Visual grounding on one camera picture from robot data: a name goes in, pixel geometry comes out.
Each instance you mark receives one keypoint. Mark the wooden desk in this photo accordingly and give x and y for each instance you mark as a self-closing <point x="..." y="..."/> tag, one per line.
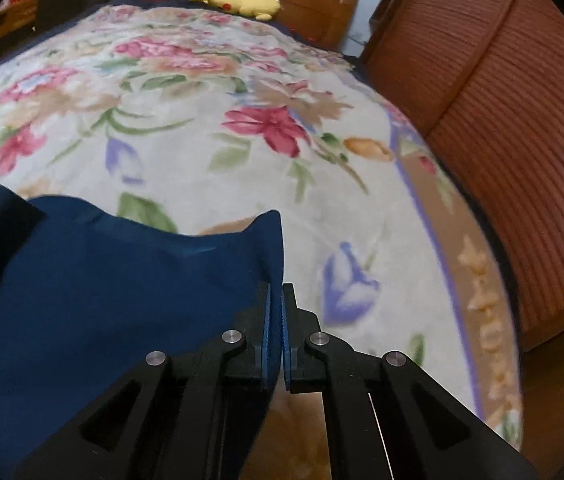
<point x="7" y="27"/>

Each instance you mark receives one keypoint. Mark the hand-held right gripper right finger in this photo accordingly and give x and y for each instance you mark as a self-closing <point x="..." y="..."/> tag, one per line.
<point x="287" y="350"/>

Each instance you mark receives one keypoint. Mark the floral blanket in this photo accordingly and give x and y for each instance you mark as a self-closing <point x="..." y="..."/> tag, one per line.
<point x="187" y="110"/>

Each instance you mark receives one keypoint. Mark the wooden slatted wardrobe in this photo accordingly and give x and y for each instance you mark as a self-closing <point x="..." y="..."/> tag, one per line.
<point x="512" y="110"/>

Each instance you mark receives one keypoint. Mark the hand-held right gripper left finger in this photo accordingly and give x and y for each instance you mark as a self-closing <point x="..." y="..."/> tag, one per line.
<point x="267" y="340"/>

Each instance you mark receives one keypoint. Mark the wooden bed headboard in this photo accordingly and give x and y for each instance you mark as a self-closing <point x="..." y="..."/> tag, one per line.
<point x="312" y="5"/>

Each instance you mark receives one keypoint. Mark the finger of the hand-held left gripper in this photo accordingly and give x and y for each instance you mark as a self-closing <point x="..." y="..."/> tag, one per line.
<point x="9" y="212"/>

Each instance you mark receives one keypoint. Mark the navy blue jacket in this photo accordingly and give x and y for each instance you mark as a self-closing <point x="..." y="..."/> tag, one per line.
<point x="112" y="285"/>

